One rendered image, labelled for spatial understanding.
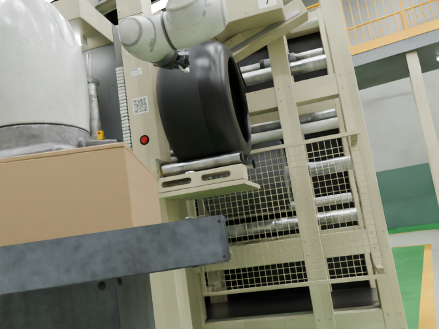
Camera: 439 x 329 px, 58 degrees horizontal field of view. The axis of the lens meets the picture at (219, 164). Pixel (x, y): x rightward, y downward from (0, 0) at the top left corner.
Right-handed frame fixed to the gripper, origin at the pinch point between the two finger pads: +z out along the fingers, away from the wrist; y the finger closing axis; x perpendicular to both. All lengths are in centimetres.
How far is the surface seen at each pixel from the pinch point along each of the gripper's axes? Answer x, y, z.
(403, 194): 165, -216, 889
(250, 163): 38, -10, 46
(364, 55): -110, -140, 555
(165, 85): 2.1, 11.9, 10.8
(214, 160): 34.1, -0.4, 18.0
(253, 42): -26, -18, 74
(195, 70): -1.1, -0.6, 11.8
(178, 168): 34.7, 15.4, 17.9
